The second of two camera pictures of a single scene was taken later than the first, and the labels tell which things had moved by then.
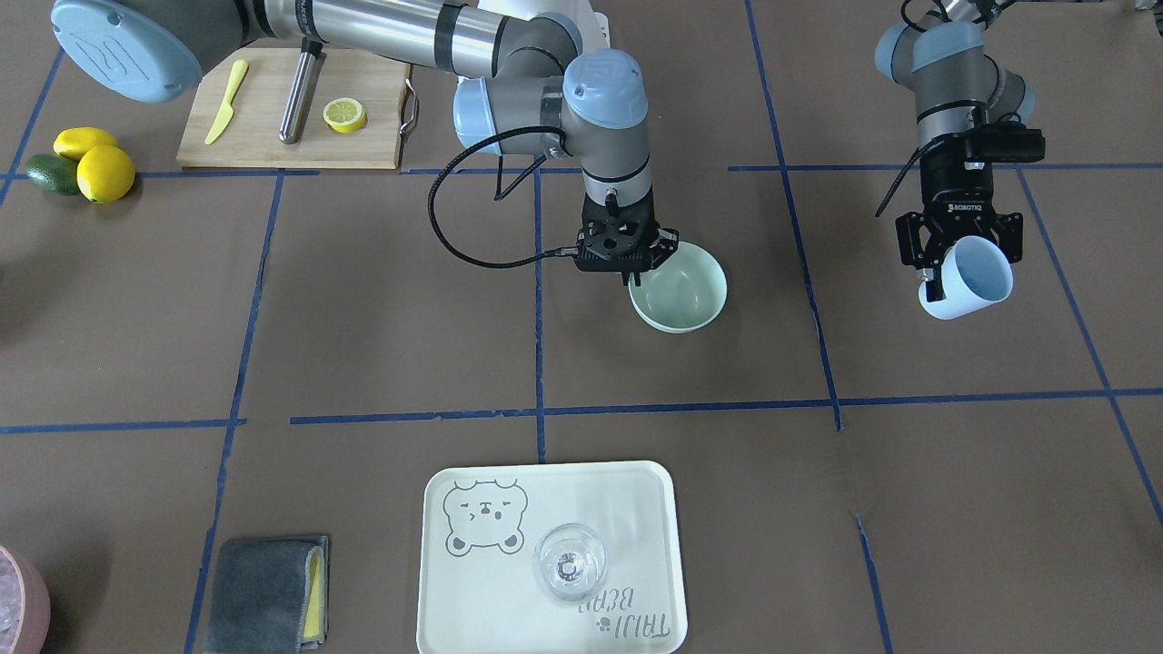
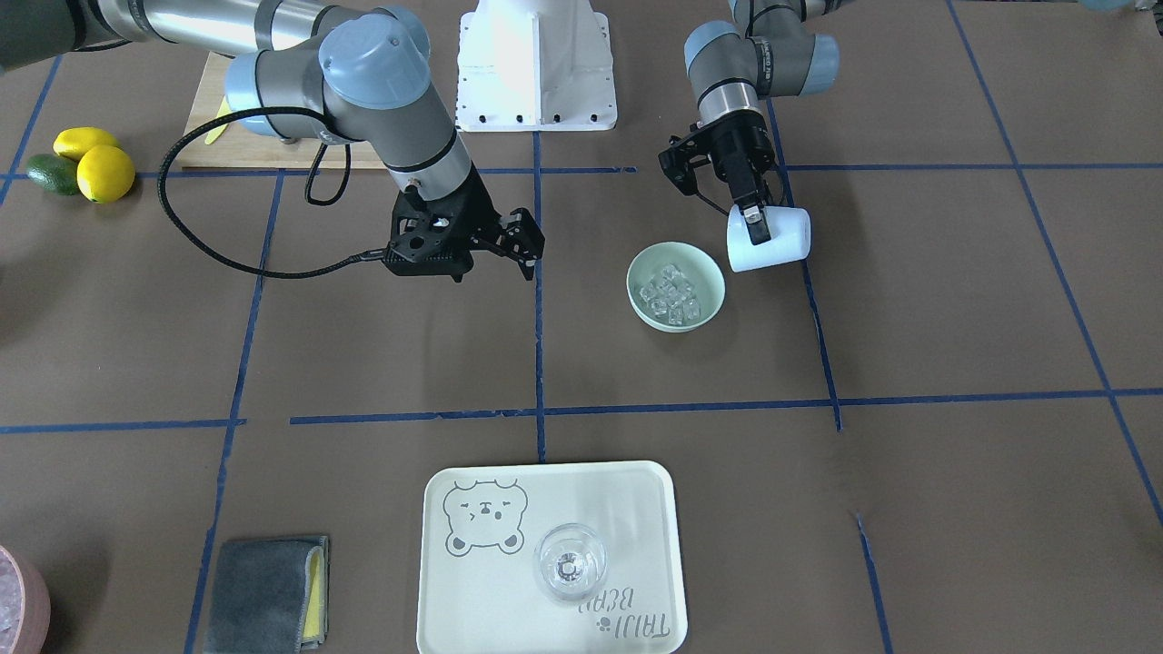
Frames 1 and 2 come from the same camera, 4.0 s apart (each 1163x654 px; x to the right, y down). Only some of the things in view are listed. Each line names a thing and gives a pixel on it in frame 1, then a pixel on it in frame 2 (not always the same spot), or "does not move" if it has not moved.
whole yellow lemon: [105, 173] does not move
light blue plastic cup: [976, 272] to [790, 230]
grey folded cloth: [269, 596] does not move
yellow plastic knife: [226, 111] does not move
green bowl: [681, 293] does not move
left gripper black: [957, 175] to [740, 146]
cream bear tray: [478, 592] does not move
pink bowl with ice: [24, 604] does not move
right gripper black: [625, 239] to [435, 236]
